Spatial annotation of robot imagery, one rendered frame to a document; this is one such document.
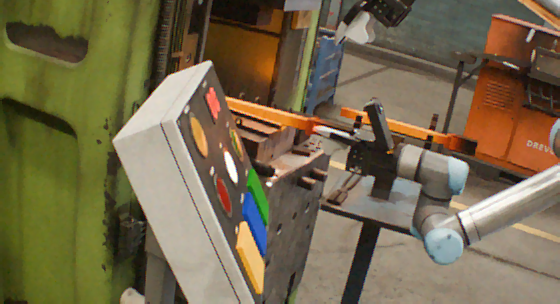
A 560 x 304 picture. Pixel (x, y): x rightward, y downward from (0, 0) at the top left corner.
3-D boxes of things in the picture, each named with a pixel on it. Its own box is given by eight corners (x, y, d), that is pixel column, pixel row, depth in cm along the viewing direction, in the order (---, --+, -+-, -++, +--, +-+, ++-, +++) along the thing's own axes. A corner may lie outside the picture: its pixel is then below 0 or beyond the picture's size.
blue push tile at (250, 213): (267, 233, 93) (250, 191, 91) (266, 257, 87) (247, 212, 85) (256, 236, 94) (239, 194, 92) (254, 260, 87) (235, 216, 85)
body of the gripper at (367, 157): (341, 169, 135) (391, 185, 131) (348, 133, 133) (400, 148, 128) (352, 161, 142) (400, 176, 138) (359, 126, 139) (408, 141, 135)
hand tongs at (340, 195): (371, 151, 232) (372, 148, 232) (381, 154, 231) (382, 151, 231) (326, 202, 178) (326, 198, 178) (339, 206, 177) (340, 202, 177)
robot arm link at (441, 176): (457, 204, 125) (467, 168, 122) (410, 190, 129) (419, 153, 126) (462, 193, 132) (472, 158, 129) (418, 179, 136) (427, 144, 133)
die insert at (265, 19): (270, 25, 143) (275, 1, 141) (256, 26, 137) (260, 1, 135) (170, 2, 154) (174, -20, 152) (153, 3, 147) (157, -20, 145)
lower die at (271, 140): (291, 149, 152) (298, 117, 150) (253, 170, 135) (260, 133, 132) (157, 104, 167) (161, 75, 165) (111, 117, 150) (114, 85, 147)
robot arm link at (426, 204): (412, 248, 127) (425, 202, 124) (405, 225, 138) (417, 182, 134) (445, 252, 127) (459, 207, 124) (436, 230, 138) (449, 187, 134)
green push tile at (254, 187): (269, 206, 103) (254, 167, 101) (268, 226, 96) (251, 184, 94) (259, 209, 103) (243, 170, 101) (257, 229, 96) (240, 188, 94)
